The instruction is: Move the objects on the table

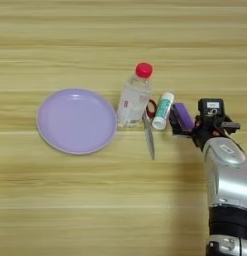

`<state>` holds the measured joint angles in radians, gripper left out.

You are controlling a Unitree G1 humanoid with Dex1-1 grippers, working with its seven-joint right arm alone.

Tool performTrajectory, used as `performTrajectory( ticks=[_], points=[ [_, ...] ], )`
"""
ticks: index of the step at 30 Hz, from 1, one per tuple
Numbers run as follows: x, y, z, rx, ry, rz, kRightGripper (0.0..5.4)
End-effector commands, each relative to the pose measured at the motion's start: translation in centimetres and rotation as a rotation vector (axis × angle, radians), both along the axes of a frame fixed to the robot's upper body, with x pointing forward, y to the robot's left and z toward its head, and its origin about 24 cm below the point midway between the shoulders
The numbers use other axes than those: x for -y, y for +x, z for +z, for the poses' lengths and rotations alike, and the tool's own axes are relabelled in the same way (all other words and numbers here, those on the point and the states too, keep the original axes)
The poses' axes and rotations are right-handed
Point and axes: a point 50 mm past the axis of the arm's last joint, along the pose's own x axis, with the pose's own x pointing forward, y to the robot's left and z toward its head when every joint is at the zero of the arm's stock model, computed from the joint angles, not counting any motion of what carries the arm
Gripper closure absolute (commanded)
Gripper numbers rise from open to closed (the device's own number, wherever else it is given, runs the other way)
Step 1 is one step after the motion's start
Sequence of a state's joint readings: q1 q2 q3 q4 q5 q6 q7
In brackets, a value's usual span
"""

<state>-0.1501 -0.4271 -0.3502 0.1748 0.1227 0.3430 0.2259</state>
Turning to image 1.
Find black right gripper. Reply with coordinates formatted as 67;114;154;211
168;105;242;152

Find clear bottle with red cap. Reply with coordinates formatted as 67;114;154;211
116;61;155;129

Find purple rectangular block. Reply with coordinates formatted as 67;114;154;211
173;102;196;132

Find white and teal glue stick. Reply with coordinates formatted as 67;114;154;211
151;92;176;131

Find red-handled scissors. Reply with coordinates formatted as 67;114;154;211
141;98;159;161

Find small black box white label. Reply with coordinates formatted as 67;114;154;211
197;98;225;118

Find lilac round plastic plate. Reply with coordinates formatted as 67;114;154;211
35;87;118;156

